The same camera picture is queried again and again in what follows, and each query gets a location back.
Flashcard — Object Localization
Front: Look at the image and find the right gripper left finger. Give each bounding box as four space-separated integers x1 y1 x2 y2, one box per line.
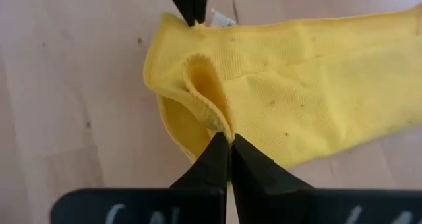
169 132 231 224

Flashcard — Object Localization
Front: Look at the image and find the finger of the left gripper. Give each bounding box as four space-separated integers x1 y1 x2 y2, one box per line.
164 0 196 28
193 0 210 24

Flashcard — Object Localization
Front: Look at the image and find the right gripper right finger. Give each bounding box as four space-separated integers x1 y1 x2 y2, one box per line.
230 133 313 224

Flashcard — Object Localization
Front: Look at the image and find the yellow microfiber towel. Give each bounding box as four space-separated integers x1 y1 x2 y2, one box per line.
142 3 422 169

